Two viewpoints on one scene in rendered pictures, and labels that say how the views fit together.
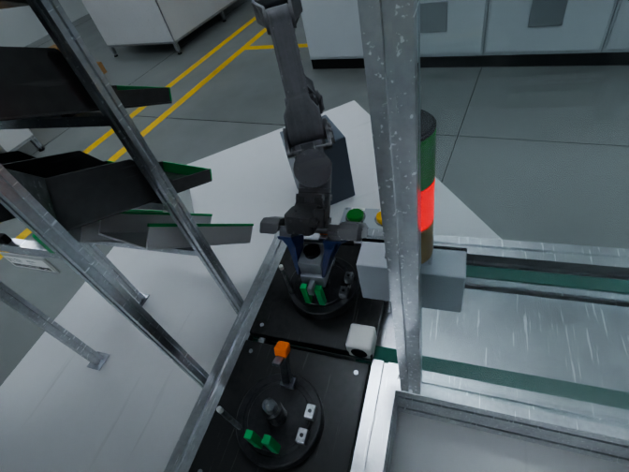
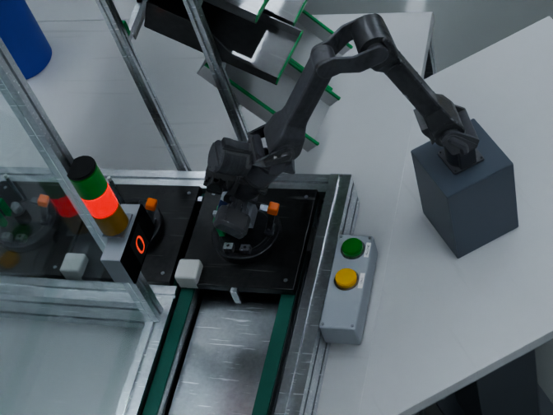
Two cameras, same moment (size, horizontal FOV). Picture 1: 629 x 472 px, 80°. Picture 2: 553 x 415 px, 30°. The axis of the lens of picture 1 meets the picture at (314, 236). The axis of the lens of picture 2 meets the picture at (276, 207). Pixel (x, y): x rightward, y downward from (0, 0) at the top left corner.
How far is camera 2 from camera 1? 1.69 m
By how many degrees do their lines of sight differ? 57
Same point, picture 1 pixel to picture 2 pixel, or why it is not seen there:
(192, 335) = not seen: hidden behind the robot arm
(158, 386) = (199, 141)
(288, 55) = (299, 87)
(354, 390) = (148, 273)
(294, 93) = (286, 109)
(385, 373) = (166, 297)
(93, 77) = not seen: outside the picture
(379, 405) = not seen: hidden behind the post
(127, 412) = (178, 128)
